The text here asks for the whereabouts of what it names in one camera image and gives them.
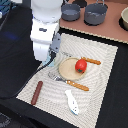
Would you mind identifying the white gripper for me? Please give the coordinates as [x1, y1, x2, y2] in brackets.
[31, 31, 62, 66]

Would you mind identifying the beige bowl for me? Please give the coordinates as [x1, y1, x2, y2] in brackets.
[121, 7, 128, 30]

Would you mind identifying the large grey pot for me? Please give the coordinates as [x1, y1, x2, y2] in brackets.
[84, 3, 107, 25]

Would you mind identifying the small grey pot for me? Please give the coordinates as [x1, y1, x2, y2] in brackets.
[61, 4, 81, 21]

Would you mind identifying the round beige plate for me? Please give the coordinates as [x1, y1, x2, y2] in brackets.
[58, 57, 84, 81]

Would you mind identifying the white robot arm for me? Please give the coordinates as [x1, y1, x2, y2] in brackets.
[30, 0, 63, 61]

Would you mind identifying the beige woven placemat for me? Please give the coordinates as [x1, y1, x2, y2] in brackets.
[17, 34, 117, 128]

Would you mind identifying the fork with wooden handle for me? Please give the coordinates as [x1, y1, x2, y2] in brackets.
[48, 72, 89, 91]

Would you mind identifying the black cable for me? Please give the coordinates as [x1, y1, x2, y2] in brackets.
[0, 59, 51, 100]

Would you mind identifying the knife with wooden handle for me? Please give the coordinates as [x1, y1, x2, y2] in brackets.
[60, 51, 101, 65]

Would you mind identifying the light blue toy carton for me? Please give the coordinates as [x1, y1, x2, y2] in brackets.
[43, 56, 55, 67]

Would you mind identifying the red toy tomato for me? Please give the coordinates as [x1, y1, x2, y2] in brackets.
[75, 59, 87, 73]

